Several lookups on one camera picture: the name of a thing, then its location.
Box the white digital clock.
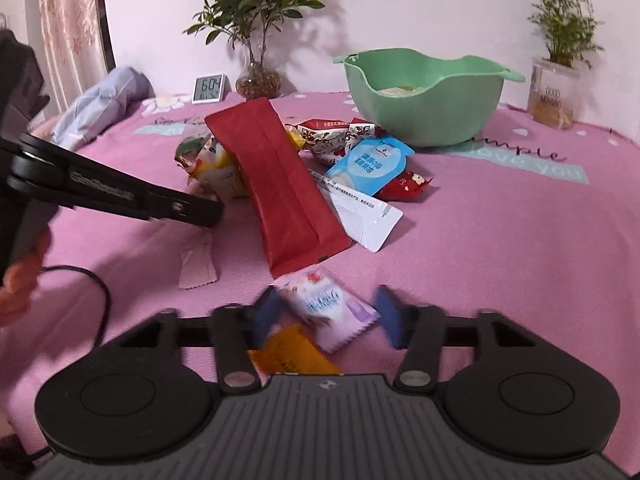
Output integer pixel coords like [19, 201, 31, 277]
[192, 74, 227, 104]

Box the blue round-top snack pouch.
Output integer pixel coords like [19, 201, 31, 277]
[324, 136, 414, 196]

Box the red white patterned snack bag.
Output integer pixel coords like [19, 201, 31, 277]
[294, 118, 385, 167]

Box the thin-leaf plant in glass jar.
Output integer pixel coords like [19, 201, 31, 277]
[527, 0, 603, 130]

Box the pink curtain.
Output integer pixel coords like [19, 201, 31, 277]
[39, 0, 108, 112]

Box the small red candy packet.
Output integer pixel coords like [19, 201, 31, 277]
[375, 170, 431, 202]

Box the long red snack pack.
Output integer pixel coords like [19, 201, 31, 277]
[205, 98, 352, 278]

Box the blue grey folded cloth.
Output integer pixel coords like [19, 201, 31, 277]
[50, 66, 151, 151]

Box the orange snack packet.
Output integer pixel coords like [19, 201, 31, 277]
[250, 323, 341, 377]

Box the black cable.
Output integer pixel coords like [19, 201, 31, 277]
[39, 263, 114, 351]

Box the person's hand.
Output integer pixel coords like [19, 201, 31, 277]
[0, 229, 51, 327]

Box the broadleaf plant in glass vase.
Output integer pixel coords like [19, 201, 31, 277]
[183, 0, 324, 101]

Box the yellow green snack bag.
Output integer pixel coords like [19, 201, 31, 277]
[175, 133, 247, 200]

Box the pink white candy packet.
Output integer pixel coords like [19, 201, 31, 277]
[277, 269, 378, 353]

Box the white sachet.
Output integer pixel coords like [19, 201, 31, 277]
[309, 170, 404, 252]

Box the green plastic bowl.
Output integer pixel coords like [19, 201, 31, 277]
[333, 48, 526, 148]

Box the pale pink wrapper piece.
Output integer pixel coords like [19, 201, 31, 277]
[178, 229, 218, 290]

